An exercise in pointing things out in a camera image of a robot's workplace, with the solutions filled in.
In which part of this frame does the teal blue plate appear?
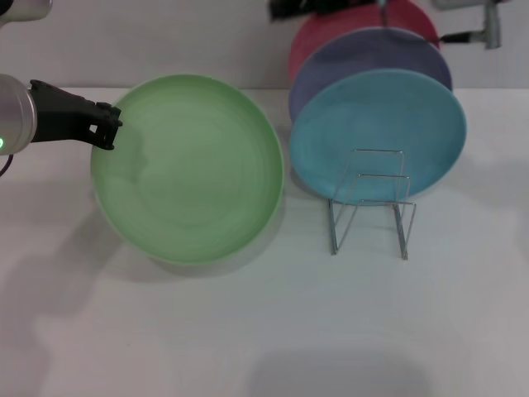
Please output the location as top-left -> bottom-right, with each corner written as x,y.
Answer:
288,69 -> 468,206

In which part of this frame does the purple plate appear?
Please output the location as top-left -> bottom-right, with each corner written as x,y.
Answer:
288,26 -> 454,125

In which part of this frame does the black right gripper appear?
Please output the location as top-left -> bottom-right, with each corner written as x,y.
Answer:
268,0 -> 384,22

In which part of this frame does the metal wire plate rack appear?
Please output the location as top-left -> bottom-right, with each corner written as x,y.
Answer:
327,148 -> 417,261

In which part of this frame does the green plate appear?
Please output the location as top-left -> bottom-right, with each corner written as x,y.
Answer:
89,74 -> 286,265

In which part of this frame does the red plate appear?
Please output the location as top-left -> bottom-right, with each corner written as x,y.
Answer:
288,0 -> 440,86

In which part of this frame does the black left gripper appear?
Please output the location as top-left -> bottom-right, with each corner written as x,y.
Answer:
27,79 -> 124,152

